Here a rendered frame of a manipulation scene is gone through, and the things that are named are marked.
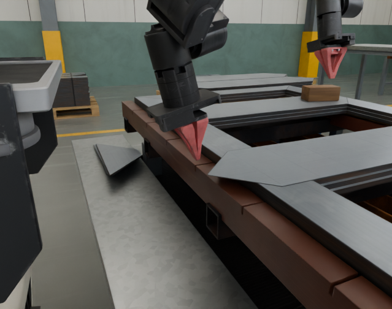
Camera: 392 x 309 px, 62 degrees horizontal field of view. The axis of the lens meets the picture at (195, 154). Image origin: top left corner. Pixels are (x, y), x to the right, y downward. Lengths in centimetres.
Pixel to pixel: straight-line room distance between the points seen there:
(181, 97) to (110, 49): 699
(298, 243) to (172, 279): 25
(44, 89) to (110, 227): 54
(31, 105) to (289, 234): 34
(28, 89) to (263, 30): 839
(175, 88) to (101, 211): 43
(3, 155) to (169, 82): 28
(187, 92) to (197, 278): 32
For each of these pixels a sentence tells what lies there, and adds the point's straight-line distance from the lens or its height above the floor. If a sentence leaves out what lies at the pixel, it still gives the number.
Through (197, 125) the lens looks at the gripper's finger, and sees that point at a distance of 48.
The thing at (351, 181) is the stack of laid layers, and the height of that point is 83.
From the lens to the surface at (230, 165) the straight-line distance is 60.
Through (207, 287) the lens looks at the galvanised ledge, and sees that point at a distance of 58.
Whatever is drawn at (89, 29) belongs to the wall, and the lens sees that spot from 741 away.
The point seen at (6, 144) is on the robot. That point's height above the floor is 101.
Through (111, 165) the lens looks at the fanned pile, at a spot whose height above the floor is 72.
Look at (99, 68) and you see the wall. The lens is 745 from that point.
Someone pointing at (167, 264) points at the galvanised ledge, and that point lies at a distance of 63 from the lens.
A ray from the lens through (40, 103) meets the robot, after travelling 24.
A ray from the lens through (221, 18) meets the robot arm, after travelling 51.
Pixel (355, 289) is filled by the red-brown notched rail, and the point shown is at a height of 83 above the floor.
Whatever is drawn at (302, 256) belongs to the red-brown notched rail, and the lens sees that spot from 42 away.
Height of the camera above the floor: 107
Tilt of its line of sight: 20 degrees down
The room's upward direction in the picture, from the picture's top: straight up
